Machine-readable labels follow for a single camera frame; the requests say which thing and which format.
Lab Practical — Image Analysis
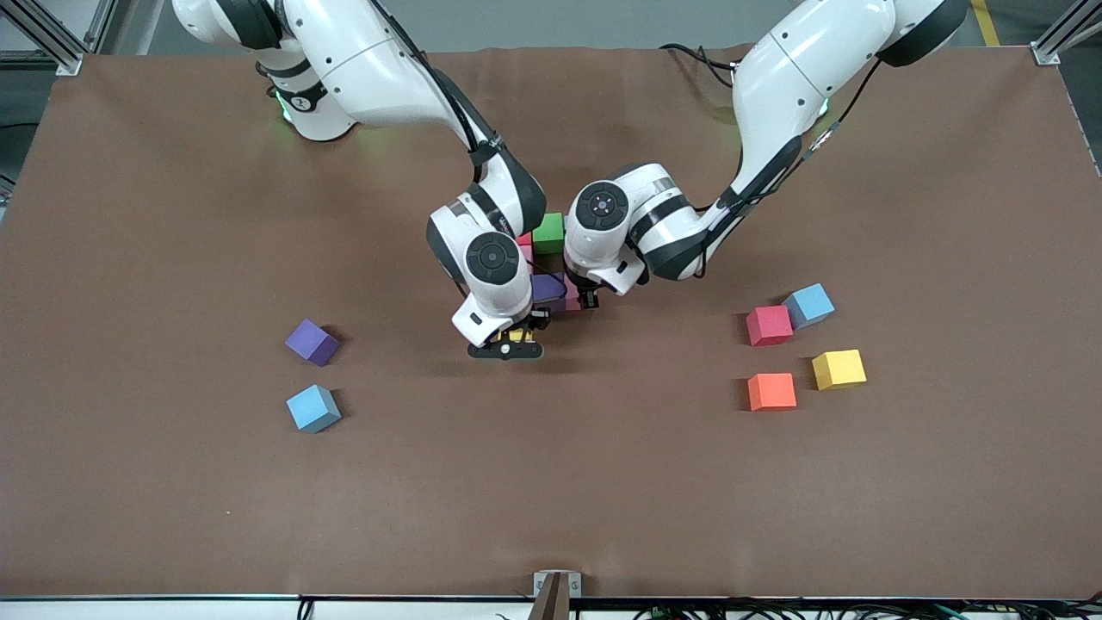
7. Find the purple foam cube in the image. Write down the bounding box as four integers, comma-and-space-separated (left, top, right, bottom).
531, 272, 567, 315
285, 319, 341, 368

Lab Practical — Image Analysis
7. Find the light blue foam cube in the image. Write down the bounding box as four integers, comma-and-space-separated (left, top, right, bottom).
782, 282, 835, 330
286, 384, 342, 433

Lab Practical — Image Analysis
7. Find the brown table cover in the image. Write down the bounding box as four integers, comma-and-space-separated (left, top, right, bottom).
0, 43, 1102, 601

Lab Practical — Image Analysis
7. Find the aluminium frame strut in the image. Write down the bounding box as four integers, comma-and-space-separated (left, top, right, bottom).
84, 0, 119, 54

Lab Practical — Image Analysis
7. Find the green foam cube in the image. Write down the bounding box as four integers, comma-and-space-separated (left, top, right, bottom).
533, 213, 566, 256

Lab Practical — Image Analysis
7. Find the orange foam cube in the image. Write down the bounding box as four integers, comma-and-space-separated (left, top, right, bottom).
747, 372, 797, 412

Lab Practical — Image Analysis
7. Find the aluminium frame post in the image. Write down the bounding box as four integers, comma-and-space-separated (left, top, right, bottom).
1031, 0, 1102, 67
0, 0, 84, 77

